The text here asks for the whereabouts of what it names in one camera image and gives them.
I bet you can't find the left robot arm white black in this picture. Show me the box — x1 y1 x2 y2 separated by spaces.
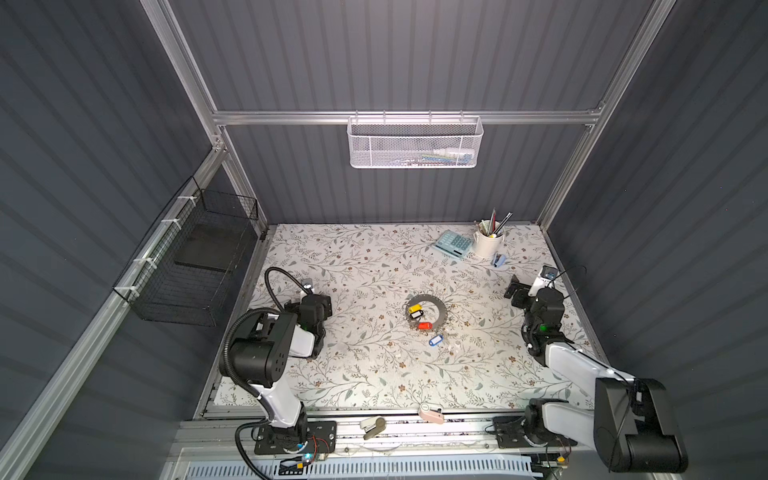
218 266 333 450

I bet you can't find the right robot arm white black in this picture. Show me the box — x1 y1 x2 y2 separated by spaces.
504 266 689 473

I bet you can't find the white pen cup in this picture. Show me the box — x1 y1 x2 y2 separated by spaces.
473 210 512 259

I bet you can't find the teal calculator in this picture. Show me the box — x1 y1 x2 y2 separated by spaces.
433 230 473 259

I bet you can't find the floral table mat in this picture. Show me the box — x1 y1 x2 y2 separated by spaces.
250 224 592 410

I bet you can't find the pink tape dispenser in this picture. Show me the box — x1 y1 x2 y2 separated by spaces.
418 403 445 425

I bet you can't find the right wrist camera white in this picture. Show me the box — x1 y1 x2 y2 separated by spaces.
528 265 560 297

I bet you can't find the black wire side basket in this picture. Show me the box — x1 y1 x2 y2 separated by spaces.
113 181 260 327

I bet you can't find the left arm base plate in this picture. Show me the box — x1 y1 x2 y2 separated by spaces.
251 418 337 455

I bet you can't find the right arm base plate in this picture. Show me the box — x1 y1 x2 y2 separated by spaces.
491 416 577 450

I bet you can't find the white wire wall basket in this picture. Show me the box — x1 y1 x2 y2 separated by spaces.
346 114 484 169

